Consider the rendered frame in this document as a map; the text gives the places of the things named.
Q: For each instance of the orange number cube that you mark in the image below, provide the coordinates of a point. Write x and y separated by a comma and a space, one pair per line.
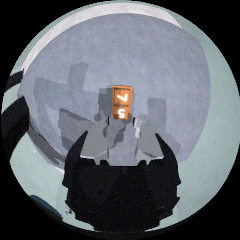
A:
121, 96
121, 112

